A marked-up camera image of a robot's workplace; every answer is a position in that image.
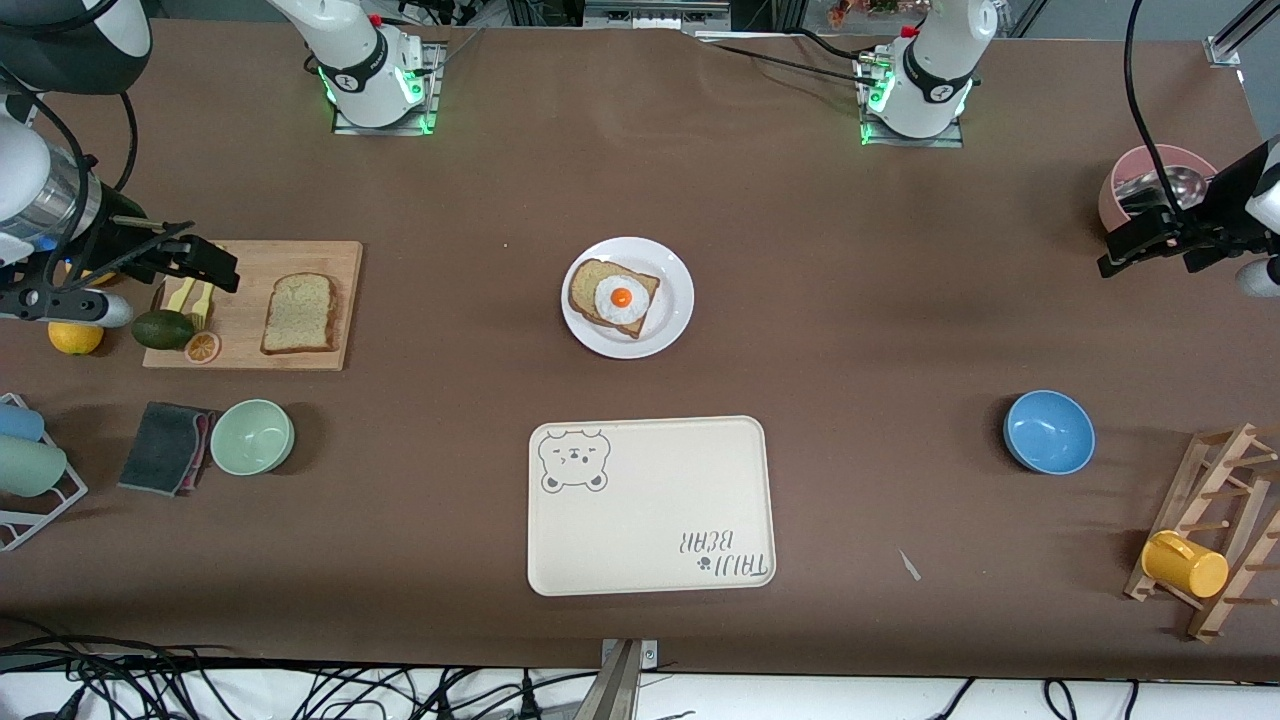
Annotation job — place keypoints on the pale green bowl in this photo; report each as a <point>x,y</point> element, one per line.
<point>252,437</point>

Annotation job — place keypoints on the white round plate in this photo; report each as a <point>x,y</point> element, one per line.
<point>672,310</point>

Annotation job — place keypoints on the yellow mug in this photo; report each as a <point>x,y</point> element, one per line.
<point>1190,568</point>

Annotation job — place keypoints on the orange fruit slice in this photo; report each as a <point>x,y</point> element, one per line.
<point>203,348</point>

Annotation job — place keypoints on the yellow plastic fork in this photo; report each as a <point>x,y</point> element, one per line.
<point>203,300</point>

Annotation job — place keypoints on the pink cloth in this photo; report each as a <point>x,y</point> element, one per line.
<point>205,425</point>

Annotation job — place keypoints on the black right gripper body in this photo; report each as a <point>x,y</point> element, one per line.
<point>117,242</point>

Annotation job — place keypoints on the brown bread slice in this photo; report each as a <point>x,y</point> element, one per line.
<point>300,315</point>
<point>588,290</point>

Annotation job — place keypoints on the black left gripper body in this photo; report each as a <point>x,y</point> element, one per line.
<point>1219,206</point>

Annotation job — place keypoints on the small white tape scrap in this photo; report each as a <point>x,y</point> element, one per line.
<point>909,566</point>

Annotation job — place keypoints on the aluminium frame profile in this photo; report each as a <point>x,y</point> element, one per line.
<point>1240,30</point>

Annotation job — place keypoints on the yellow lemon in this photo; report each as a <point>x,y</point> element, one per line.
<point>72,273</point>
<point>75,338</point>

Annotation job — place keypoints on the metal spoon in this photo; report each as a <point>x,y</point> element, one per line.
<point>1165,187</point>

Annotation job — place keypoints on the grey metal box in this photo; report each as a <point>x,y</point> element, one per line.
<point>655,12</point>

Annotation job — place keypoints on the dark green avocado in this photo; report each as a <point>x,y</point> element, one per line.
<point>163,330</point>

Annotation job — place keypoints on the pale green cup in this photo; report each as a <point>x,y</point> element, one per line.
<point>28,467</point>

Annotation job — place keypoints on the wooden peg rack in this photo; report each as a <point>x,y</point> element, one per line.
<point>1235,480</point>

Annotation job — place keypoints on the aluminium bar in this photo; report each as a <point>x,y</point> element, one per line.
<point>612,690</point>

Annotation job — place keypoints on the wooden cutting board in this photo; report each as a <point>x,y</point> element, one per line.
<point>300,255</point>

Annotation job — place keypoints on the metal table edge bracket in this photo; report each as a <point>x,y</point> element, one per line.
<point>648,654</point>

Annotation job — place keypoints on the pink bowl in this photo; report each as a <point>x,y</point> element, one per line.
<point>1125,160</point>

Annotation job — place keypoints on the toy fried egg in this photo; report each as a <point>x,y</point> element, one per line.
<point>620,300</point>

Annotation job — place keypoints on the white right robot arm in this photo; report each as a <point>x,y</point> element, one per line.
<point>360,70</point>

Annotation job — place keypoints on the blue bowl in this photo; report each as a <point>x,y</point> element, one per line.
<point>1050,432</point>

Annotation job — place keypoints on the blue cup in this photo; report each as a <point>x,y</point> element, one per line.
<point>18,422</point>

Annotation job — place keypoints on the dark grey cloth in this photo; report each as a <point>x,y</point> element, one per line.
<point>160,447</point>

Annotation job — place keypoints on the cream bear print tray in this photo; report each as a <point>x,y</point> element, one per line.
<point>650,500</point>

